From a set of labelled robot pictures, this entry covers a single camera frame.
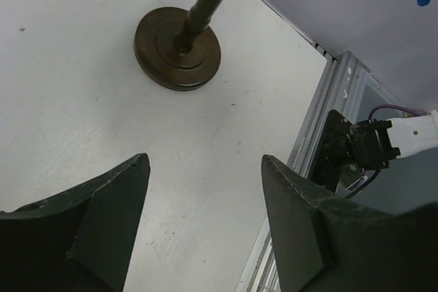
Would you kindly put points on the dark brown mannequin stand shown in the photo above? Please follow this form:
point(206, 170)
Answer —
point(177, 48)

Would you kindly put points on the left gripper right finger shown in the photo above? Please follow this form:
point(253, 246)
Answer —
point(324, 242)

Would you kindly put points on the aluminium rail frame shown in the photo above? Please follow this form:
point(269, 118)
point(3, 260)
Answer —
point(350, 87)

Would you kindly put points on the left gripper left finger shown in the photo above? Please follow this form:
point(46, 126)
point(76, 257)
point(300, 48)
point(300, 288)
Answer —
point(80, 239)

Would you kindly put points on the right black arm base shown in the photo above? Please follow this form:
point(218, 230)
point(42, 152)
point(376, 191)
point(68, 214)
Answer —
point(332, 164)

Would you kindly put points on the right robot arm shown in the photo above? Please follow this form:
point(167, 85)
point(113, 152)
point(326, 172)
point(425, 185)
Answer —
point(372, 144)

